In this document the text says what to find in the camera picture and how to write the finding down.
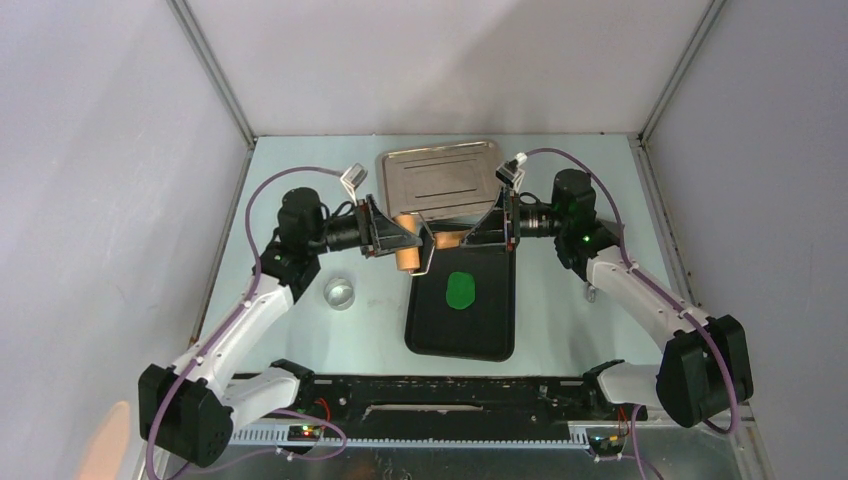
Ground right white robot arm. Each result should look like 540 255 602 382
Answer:
437 169 754 427

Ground silver metal tray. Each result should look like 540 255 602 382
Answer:
376 139 504 221

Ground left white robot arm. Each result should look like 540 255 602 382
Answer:
138 187 426 467

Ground green dough piece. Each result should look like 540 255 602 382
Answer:
445 271 476 310

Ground round metal cutter ring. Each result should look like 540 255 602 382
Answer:
323 277 356 311

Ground wooden dough roller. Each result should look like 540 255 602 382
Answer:
393 212 469 277

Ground metal scraper with wooden handle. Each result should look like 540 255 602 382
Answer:
584 219 623 303

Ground black plastic tray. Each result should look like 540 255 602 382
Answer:
404 248 516 362

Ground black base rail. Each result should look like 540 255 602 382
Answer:
292 366 647 445

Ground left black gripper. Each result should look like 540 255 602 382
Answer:
306 194 421 258

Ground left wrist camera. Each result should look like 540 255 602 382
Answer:
340 163 368 190

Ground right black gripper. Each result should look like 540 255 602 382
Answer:
459 185 568 256

